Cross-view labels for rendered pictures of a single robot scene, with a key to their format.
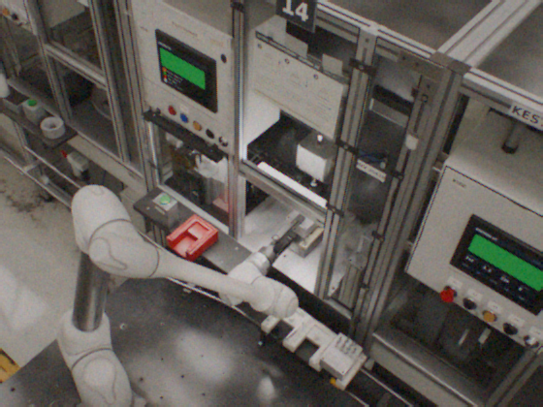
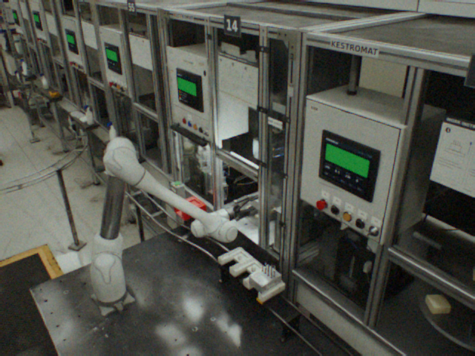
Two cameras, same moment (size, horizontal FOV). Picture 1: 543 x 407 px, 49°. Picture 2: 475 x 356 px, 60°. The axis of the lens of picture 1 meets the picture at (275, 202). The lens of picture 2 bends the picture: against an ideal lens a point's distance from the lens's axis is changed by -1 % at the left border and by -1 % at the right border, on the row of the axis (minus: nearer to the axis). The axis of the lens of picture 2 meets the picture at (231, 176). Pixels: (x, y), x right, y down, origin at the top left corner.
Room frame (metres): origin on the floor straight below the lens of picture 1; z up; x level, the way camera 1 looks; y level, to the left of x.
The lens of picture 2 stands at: (-0.50, -0.61, 2.29)
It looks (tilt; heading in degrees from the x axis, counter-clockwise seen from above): 28 degrees down; 19
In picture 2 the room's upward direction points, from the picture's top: 1 degrees counter-clockwise
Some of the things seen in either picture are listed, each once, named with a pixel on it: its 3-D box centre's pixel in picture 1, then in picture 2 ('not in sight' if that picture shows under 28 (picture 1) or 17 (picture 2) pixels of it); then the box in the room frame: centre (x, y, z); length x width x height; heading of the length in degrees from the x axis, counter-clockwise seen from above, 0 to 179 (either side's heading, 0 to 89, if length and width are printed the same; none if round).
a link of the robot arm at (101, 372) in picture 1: (103, 384); (107, 274); (0.84, 0.53, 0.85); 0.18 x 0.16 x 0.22; 35
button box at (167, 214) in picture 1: (168, 208); (179, 191); (1.52, 0.42, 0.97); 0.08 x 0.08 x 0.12; 55
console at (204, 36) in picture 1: (207, 59); (205, 90); (1.66, 0.26, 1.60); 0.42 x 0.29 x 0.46; 55
